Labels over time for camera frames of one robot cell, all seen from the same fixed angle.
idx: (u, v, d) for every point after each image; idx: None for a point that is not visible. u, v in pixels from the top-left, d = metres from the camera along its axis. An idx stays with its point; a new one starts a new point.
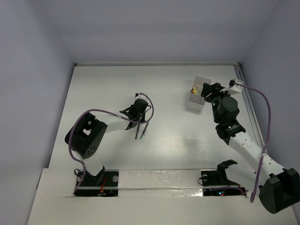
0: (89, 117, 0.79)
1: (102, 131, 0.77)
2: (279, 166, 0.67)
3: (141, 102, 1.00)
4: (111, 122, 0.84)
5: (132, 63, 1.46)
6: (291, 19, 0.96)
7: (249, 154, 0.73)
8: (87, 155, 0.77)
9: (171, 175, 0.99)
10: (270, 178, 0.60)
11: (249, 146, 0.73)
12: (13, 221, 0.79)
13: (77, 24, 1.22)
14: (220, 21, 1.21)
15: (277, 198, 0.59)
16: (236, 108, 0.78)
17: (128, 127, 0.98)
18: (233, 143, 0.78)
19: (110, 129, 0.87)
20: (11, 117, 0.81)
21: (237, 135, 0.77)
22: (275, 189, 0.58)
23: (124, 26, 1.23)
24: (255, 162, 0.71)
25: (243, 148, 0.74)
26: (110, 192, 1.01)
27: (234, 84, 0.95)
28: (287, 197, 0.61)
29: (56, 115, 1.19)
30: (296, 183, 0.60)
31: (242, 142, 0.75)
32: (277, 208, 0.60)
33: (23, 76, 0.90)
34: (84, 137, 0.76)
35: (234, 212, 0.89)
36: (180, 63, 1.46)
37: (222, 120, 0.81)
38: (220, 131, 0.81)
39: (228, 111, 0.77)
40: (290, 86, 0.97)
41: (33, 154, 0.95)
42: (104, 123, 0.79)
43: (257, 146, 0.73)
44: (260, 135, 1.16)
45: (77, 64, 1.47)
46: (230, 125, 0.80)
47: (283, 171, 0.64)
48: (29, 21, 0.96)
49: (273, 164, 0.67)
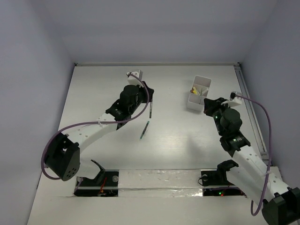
0: (62, 138, 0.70)
1: (75, 154, 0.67)
2: (284, 184, 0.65)
3: (128, 96, 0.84)
4: (89, 134, 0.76)
5: (132, 63, 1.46)
6: (291, 19, 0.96)
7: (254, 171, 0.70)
8: (66, 177, 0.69)
9: (171, 175, 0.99)
10: (275, 198, 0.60)
11: (254, 162, 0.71)
12: (14, 221, 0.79)
13: (77, 24, 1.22)
14: (221, 21, 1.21)
15: (281, 217, 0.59)
16: (239, 119, 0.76)
17: (119, 126, 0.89)
18: (237, 157, 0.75)
19: (94, 138, 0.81)
20: (12, 117, 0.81)
21: (243, 149, 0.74)
22: (280, 209, 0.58)
23: (124, 26, 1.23)
24: (260, 179, 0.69)
25: (249, 164, 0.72)
26: (110, 192, 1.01)
27: (236, 95, 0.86)
28: (290, 213, 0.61)
29: (56, 115, 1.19)
30: None
31: (246, 157, 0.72)
32: None
33: (23, 77, 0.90)
34: (58, 161, 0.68)
35: (234, 212, 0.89)
36: (180, 63, 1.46)
37: (226, 132, 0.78)
38: (224, 144, 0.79)
39: (232, 123, 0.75)
40: (290, 86, 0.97)
41: (33, 155, 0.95)
42: (77, 145, 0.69)
43: (262, 163, 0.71)
44: (260, 135, 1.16)
45: (77, 64, 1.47)
46: (235, 138, 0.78)
47: (288, 190, 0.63)
48: (29, 22, 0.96)
49: (278, 183, 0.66)
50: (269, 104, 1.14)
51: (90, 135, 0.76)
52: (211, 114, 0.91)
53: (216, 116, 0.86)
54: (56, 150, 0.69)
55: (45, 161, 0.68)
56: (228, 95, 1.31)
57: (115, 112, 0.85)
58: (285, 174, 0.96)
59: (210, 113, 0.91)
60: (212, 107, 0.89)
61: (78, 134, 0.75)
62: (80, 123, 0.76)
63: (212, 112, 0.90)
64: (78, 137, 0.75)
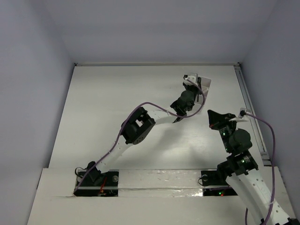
0: (143, 112, 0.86)
1: (151, 126, 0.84)
2: (285, 215, 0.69)
3: (184, 101, 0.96)
4: (161, 116, 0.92)
5: (133, 63, 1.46)
6: (291, 19, 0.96)
7: (258, 197, 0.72)
8: (135, 142, 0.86)
9: (171, 175, 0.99)
10: None
11: (259, 189, 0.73)
12: (14, 220, 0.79)
13: (77, 24, 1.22)
14: (220, 21, 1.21)
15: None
16: (249, 141, 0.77)
17: (176, 120, 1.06)
18: (243, 178, 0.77)
19: (161, 122, 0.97)
20: (11, 117, 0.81)
21: (251, 172, 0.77)
22: None
23: (124, 26, 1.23)
24: (262, 206, 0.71)
25: (253, 190, 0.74)
26: (110, 192, 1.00)
27: (245, 113, 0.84)
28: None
29: (56, 115, 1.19)
30: None
31: (253, 183, 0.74)
32: None
33: (23, 77, 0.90)
34: (134, 128, 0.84)
35: (234, 212, 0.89)
36: (179, 63, 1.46)
37: (235, 152, 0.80)
38: (232, 163, 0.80)
39: (241, 144, 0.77)
40: (290, 86, 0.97)
41: (33, 155, 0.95)
42: (153, 120, 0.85)
43: (268, 191, 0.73)
44: (260, 135, 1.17)
45: (77, 64, 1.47)
46: (243, 158, 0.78)
47: (288, 221, 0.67)
48: (29, 22, 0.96)
49: (280, 213, 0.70)
50: (269, 105, 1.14)
51: (161, 116, 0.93)
52: (217, 128, 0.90)
53: (224, 133, 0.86)
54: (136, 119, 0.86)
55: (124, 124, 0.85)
56: (228, 95, 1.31)
57: (176, 108, 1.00)
58: (286, 175, 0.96)
59: (216, 127, 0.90)
60: (219, 123, 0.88)
61: (153, 114, 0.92)
62: (156, 105, 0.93)
63: (218, 127, 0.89)
64: (153, 116, 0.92)
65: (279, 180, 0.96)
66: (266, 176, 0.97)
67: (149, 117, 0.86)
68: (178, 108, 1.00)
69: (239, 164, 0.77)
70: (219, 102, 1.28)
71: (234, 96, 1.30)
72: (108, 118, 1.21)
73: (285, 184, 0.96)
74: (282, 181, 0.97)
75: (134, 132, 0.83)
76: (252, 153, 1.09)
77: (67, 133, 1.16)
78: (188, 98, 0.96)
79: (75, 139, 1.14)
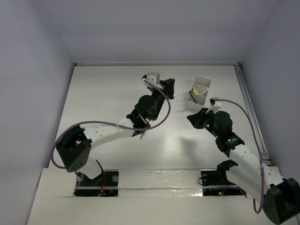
0: (79, 131, 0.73)
1: (85, 151, 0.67)
2: (279, 176, 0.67)
3: (144, 109, 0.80)
4: (105, 135, 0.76)
5: (132, 63, 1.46)
6: (291, 18, 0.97)
7: (250, 166, 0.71)
8: (71, 169, 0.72)
9: (171, 176, 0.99)
10: (271, 189, 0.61)
11: (249, 159, 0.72)
12: (14, 221, 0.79)
13: (77, 24, 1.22)
14: (220, 21, 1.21)
15: (279, 206, 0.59)
16: (229, 118, 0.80)
17: (134, 134, 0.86)
18: (233, 155, 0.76)
19: (112, 138, 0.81)
20: (11, 116, 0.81)
21: (238, 147, 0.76)
22: (277, 200, 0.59)
23: (124, 26, 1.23)
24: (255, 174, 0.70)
25: (243, 161, 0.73)
26: (110, 192, 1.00)
27: (214, 101, 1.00)
28: (288, 206, 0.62)
29: (56, 115, 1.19)
30: (296, 192, 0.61)
31: (241, 154, 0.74)
32: (281, 220, 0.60)
33: (23, 77, 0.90)
34: (69, 151, 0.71)
35: (233, 212, 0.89)
36: (180, 63, 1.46)
37: (220, 134, 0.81)
38: (221, 146, 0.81)
39: (222, 123, 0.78)
40: (290, 85, 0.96)
41: (33, 154, 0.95)
42: (89, 142, 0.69)
43: (256, 159, 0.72)
44: (259, 135, 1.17)
45: (77, 64, 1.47)
46: (229, 138, 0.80)
47: (282, 181, 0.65)
48: (29, 21, 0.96)
49: (273, 175, 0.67)
50: (269, 104, 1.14)
51: (104, 135, 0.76)
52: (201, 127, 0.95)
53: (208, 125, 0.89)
54: (71, 140, 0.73)
55: (58, 147, 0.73)
56: (228, 95, 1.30)
57: (133, 118, 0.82)
58: (286, 174, 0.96)
59: None
60: None
61: (95, 131, 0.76)
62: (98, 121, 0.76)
63: None
64: (94, 133, 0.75)
65: None
66: None
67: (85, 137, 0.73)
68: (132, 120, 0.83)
69: (227, 144, 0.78)
70: None
71: (234, 96, 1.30)
72: (108, 118, 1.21)
73: None
74: None
75: (66, 157, 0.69)
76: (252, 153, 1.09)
77: None
78: (148, 105, 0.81)
79: None
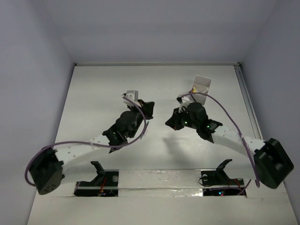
0: (47, 155, 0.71)
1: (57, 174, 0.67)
2: (259, 140, 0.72)
3: (124, 124, 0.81)
4: (78, 155, 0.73)
5: (132, 63, 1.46)
6: (291, 18, 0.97)
7: (233, 142, 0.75)
8: (44, 191, 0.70)
9: (171, 176, 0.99)
10: (257, 154, 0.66)
11: (230, 135, 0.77)
12: (14, 220, 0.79)
13: (76, 24, 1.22)
14: (220, 21, 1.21)
15: (270, 169, 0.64)
16: (200, 106, 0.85)
17: (111, 150, 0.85)
18: (215, 138, 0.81)
19: (86, 157, 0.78)
20: (11, 116, 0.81)
21: (217, 129, 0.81)
22: (265, 163, 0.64)
23: (123, 26, 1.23)
24: (240, 147, 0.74)
25: (226, 139, 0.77)
26: (110, 192, 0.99)
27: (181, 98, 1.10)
28: (279, 166, 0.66)
29: (56, 115, 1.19)
30: (278, 150, 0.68)
31: (222, 134, 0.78)
32: (276, 182, 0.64)
33: (23, 77, 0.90)
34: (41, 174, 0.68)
35: (233, 212, 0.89)
36: (179, 63, 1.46)
37: (198, 124, 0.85)
38: (204, 134, 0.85)
39: (196, 112, 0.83)
40: (290, 85, 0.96)
41: (34, 154, 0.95)
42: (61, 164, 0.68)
43: (235, 132, 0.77)
44: (259, 134, 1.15)
45: (77, 64, 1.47)
46: (208, 124, 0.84)
47: (264, 144, 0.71)
48: (29, 21, 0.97)
49: (254, 141, 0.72)
50: (269, 104, 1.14)
51: (78, 155, 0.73)
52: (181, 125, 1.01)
53: (186, 121, 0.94)
54: (41, 163, 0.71)
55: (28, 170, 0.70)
56: (228, 95, 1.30)
57: (110, 136, 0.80)
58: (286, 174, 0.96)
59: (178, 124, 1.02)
60: (177, 120, 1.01)
61: (67, 152, 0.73)
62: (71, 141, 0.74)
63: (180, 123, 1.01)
64: (66, 154, 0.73)
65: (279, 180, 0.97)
66: None
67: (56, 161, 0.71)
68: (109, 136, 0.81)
69: (207, 131, 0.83)
70: (219, 102, 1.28)
71: (234, 96, 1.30)
72: (108, 118, 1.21)
73: (285, 184, 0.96)
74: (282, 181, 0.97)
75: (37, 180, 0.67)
76: None
77: (66, 133, 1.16)
78: (130, 120, 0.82)
79: (75, 139, 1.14)
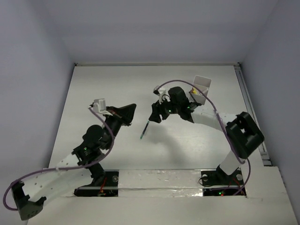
0: (17, 188, 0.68)
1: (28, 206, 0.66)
2: (233, 115, 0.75)
3: (92, 140, 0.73)
4: (45, 184, 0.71)
5: (132, 63, 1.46)
6: (291, 18, 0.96)
7: (208, 119, 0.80)
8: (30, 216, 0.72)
9: (171, 176, 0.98)
10: (228, 126, 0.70)
11: (206, 112, 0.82)
12: (13, 221, 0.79)
13: (76, 24, 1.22)
14: (220, 21, 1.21)
15: (240, 139, 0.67)
16: (180, 90, 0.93)
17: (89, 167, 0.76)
18: (195, 117, 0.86)
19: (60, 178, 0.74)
20: (11, 116, 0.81)
21: (196, 108, 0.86)
22: (235, 134, 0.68)
23: (123, 26, 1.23)
24: (215, 123, 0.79)
25: (203, 116, 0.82)
26: (110, 192, 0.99)
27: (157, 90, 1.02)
28: (251, 137, 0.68)
29: (56, 115, 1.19)
30: (250, 122, 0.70)
31: (200, 112, 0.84)
32: (247, 152, 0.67)
33: (23, 77, 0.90)
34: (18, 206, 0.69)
35: (233, 212, 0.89)
36: (179, 63, 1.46)
37: (179, 106, 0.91)
38: (183, 115, 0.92)
39: (176, 95, 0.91)
40: (290, 85, 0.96)
41: (33, 154, 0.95)
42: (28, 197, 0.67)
43: (212, 109, 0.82)
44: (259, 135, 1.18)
45: (77, 64, 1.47)
46: (189, 106, 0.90)
47: (237, 118, 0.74)
48: (29, 22, 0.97)
49: (228, 116, 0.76)
50: (269, 104, 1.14)
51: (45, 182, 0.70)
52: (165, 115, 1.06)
53: (170, 109, 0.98)
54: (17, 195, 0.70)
55: None
56: (228, 95, 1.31)
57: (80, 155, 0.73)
58: (286, 175, 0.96)
59: (164, 115, 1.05)
60: (161, 111, 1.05)
61: (33, 183, 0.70)
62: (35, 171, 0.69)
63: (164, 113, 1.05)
64: (33, 187, 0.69)
65: (279, 180, 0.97)
66: (266, 176, 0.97)
67: (23, 195, 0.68)
68: (79, 154, 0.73)
69: (188, 112, 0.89)
70: (219, 102, 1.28)
71: (234, 96, 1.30)
72: None
73: (285, 184, 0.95)
74: (282, 181, 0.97)
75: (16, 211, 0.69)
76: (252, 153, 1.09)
77: (66, 133, 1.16)
78: (96, 135, 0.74)
79: (75, 139, 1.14)
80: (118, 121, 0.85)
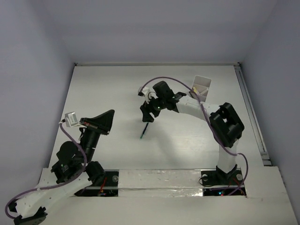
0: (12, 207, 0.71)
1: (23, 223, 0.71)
2: (216, 106, 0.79)
3: (64, 160, 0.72)
4: (33, 203, 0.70)
5: (132, 63, 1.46)
6: (291, 18, 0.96)
7: (193, 108, 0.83)
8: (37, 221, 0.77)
9: (171, 175, 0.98)
10: (213, 116, 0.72)
11: (191, 102, 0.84)
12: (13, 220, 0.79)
13: (77, 24, 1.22)
14: (220, 21, 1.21)
15: (224, 129, 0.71)
16: (162, 82, 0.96)
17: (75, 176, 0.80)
18: (180, 107, 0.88)
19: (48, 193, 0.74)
20: (11, 116, 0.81)
21: (181, 99, 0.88)
22: (219, 123, 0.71)
23: (123, 26, 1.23)
24: (199, 112, 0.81)
25: (188, 107, 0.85)
26: (110, 192, 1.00)
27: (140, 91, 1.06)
28: (232, 127, 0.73)
29: (56, 115, 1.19)
30: (232, 113, 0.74)
31: (185, 102, 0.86)
32: (229, 141, 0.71)
33: (23, 77, 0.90)
34: None
35: (233, 212, 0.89)
36: (179, 63, 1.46)
37: (164, 97, 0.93)
38: (169, 105, 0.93)
39: (159, 87, 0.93)
40: (290, 85, 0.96)
41: (33, 154, 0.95)
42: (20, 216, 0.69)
43: (196, 101, 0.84)
44: (259, 135, 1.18)
45: (77, 64, 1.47)
46: (173, 96, 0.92)
47: (220, 108, 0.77)
48: (30, 22, 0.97)
49: (211, 106, 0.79)
50: (269, 104, 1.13)
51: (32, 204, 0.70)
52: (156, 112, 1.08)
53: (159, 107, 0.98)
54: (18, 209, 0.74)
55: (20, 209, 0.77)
56: (228, 95, 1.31)
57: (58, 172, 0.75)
58: (286, 175, 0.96)
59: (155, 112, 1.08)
60: (152, 111, 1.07)
61: (23, 203, 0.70)
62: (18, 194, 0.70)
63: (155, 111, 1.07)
64: (22, 206, 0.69)
65: (279, 180, 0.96)
66: (266, 176, 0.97)
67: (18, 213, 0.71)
68: (58, 171, 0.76)
69: (172, 101, 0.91)
70: (219, 102, 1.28)
71: (234, 96, 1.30)
72: None
73: (285, 184, 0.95)
74: (282, 181, 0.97)
75: None
76: (252, 153, 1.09)
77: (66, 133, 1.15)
78: (67, 153, 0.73)
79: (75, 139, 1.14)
80: (95, 132, 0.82)
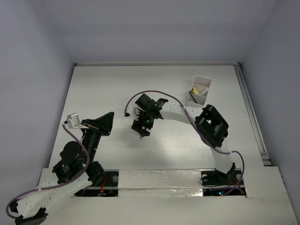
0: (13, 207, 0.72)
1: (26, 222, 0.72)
2: (199, 109, 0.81)
3: (67, 160, 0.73)
4: (34, 204, 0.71)
5: (132, 63, 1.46)
6: (291, 18, 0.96)
7: (177, 115, 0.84)
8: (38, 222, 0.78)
9: (171, 175, 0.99)
10: (197, 119, 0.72)
11: (174, 108, 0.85)
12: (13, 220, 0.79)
13: (77, 25, 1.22)
14: (220, 21, 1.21)
15: (210, 131, 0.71)
16: (144, 95, 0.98)
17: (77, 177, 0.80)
18: (164, 114, 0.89)
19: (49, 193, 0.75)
20: (11, 116, 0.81)
21: (164, 106, 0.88)
22: (204, 127, 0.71)
23: (123, 26, 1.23)
24: (183, 118, 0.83)
25: (172, 112, 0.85)
26: (110, 192, 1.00)
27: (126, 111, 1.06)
28: (217, 127, 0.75)
29: (56, 115, 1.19)
30: (215, 114, 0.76)
31: (168, 108, 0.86)
32: (216, 141, 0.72)
33: (23, 77, 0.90)
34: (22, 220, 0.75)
35: (233, 212, 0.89)
36: (179, 63, 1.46)
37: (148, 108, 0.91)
38: (153, 113, 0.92)
39: (140, 101, 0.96)
40: (290, 85, 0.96)
41: (33, 154, 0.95)
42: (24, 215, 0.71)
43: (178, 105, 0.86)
44: (260, 135, 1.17)
45: (77, 64, 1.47)
46: (156, 103, 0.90)
47: (203, 111, 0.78)
48: (30, 22, 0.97)
49: (194, 110, 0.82)
50: (269, 104, 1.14)
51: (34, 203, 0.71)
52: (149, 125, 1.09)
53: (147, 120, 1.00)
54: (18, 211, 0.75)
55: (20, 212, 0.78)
56: (228, 94, 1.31)
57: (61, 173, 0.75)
58: (286, 175, 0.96)
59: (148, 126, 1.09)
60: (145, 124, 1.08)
61: (24, 203, 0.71)
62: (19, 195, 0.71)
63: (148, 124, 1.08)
64: (24, 206, 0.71)
65: (279, 180, 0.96)
66: (266, 176, 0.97)
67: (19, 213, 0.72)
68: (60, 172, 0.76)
69: (155, 108, 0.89)
70: (219, 102, 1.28)
71: (234, 96, 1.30)
72: None
73: (285, 184, 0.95)
74: (282, 181, 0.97)
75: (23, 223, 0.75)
76: (252, 153, 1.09)
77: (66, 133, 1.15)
78: (71, 153, 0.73)
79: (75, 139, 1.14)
80: (96, 133, 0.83)
